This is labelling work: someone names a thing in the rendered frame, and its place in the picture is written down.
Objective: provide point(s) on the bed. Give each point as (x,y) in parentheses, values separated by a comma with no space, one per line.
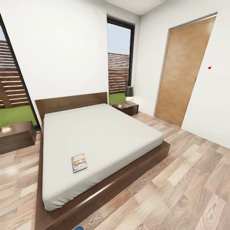
(118,149)

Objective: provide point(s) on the nightstand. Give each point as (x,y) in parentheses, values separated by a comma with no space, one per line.
(128,108)
(17,136)

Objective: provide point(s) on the sliding door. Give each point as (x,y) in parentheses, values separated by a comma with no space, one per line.
(184,54)

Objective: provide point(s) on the table lamp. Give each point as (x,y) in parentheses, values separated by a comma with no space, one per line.
(129,93)

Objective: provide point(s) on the hardback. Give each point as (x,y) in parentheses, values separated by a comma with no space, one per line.
(79,162)

